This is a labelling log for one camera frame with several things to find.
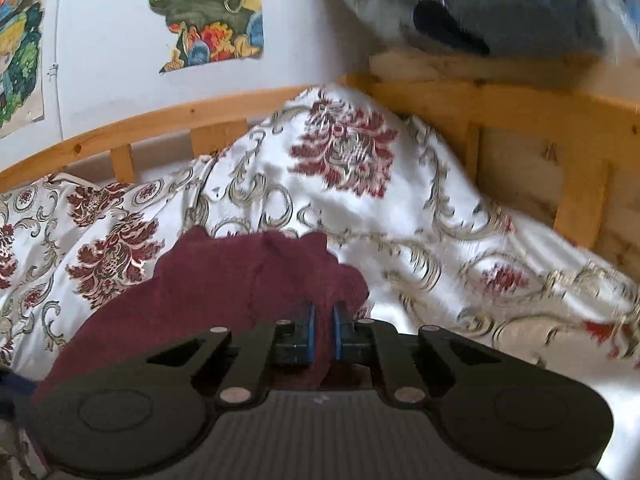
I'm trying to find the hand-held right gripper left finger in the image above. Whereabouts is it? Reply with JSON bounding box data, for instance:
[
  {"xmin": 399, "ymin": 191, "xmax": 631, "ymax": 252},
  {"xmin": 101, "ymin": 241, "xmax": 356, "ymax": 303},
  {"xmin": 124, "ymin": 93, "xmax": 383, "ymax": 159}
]
[{"xmin": 145, "ymin": 302, "xmax": 318, "ymax": 408}]

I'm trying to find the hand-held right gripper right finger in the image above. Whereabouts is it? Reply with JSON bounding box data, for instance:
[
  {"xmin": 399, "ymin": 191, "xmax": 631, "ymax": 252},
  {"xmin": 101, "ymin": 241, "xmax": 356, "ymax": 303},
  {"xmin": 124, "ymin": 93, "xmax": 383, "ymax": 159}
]
[{"xmin": 331, "ymin": 301, "xmax": 503, "ymax": 408}]

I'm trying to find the maroon shirt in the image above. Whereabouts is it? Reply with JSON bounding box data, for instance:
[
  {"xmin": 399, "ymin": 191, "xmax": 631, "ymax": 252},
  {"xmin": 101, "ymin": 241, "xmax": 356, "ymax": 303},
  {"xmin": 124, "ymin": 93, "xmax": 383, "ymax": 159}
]
[{"xmin": 30, "ymin": 225, "xmax": 373, "ymax": 406}]

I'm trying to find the white floral patterned bedspread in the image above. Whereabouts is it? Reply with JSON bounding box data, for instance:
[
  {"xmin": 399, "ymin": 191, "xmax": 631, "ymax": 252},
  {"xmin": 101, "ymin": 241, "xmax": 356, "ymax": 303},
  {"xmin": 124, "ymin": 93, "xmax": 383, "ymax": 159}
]
[{"xmin": 0, "ymin": 85, "xmax": 640, "ymax": 480}]

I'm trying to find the dark blue cloth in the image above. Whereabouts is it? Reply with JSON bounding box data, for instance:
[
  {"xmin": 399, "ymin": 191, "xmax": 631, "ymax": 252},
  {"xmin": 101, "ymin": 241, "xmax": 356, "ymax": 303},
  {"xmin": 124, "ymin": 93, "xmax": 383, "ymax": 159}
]
[{"xmin": 0, "ymin": 367, "xmax": 47, "ymax": 423}]

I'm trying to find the grey plush toy in plastic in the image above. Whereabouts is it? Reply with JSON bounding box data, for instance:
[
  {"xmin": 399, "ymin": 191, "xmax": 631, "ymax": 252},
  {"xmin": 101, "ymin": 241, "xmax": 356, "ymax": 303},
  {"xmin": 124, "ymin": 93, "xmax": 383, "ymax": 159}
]
[{"xmin": 320, "ymin": 0, "xmax": 640, "ymax": 68}]

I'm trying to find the wooden bed frame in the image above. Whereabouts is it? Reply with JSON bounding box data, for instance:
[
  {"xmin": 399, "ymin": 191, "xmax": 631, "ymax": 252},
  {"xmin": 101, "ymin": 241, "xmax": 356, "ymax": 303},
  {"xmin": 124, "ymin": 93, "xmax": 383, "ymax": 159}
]
[{"xmin": 0, "ymin": 52, "xmax": 640, "ymax": 281}]

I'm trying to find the colourful wall poster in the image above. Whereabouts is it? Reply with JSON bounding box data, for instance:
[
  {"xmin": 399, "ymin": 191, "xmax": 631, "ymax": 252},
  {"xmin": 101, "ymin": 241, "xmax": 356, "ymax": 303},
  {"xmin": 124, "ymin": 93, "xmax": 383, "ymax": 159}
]
[
  {"xmin": 0, "ymin": 0, "xmax": 61, "ymax": 139},
  {"xmin": 148, "ymin": 0, "xmax": 265, "ymax": 74}
]

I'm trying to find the white wall pipe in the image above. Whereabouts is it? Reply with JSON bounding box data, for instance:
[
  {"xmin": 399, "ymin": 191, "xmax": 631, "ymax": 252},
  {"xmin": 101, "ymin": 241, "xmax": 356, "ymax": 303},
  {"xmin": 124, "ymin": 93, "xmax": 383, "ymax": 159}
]
[{"xmin": 52, "ymin": 0, "xmax": 67, "ymax": 142}]

